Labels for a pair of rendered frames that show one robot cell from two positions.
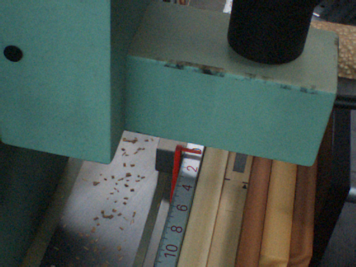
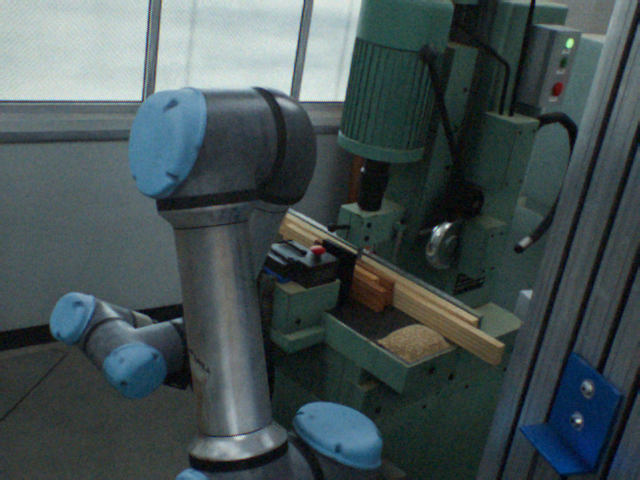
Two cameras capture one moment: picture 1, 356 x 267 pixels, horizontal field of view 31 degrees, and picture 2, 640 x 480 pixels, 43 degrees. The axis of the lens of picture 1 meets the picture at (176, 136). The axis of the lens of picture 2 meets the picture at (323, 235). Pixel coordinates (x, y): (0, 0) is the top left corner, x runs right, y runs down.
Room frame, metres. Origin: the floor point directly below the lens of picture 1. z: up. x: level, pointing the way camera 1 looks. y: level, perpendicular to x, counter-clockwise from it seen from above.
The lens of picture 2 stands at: (1.21, -1.39, 1.64)
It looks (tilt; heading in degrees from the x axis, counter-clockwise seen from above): 22 degrees down; 126
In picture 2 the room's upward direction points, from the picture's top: 10 degrees clockwise
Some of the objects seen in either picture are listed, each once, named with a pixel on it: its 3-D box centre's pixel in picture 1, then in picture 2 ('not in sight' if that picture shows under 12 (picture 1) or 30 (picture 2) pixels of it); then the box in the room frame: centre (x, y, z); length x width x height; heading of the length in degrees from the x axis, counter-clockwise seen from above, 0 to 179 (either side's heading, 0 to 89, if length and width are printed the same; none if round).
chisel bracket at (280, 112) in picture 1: (227, 88); (371, 225); (0.35, -0.03, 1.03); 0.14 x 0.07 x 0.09; 83
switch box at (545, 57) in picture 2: not in sight; (548, 66); (0.53, 0.25, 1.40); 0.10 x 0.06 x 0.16; 83
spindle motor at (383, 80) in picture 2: not in sight; (393, 75); (0.35, -0.05, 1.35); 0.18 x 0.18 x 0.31
